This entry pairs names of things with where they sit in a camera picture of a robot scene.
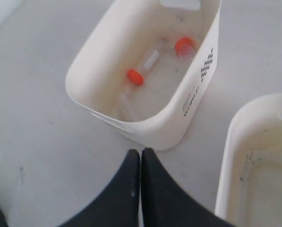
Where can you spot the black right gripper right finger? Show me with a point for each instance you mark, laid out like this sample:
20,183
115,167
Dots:
165,204

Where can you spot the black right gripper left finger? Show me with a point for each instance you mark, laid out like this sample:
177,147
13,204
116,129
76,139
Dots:
118,204

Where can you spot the cream plastic bin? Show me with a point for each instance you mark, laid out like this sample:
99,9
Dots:
250,184
157,113

